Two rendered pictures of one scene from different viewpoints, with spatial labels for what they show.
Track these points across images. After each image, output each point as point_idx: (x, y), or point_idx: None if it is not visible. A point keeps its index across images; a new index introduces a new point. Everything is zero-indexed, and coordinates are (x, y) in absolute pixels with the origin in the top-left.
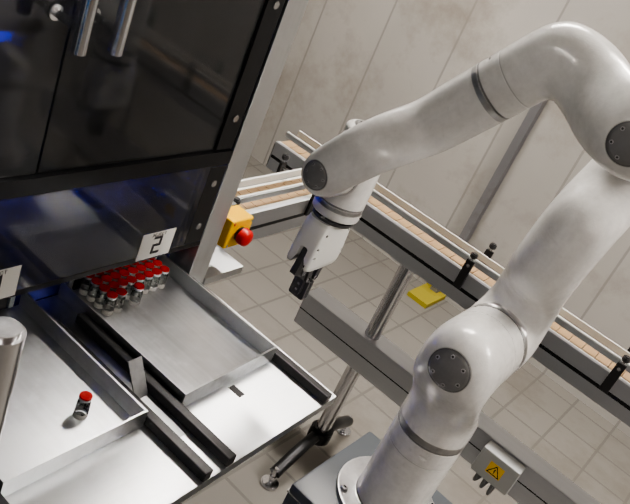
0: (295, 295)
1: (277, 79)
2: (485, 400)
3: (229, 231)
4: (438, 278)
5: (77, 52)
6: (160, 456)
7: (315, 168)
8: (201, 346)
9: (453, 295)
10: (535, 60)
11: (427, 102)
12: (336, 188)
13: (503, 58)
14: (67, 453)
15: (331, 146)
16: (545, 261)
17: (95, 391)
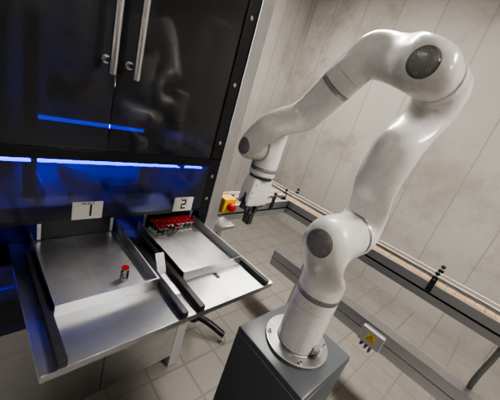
0: (244, 222)
1: (240, 126)
2: (344, 263)
3: (224, 204)
4: None
5: (110, 71)
6: (162, 303)
7: (244, 141)
8: (203, 254)
9: None
10: (356, 51)
11: (300, 98)
12: (254, 150)
13: (339, 59)
14: (103, 294)
15: (251, 128)
16: (375, 169)
17: (137, 269)
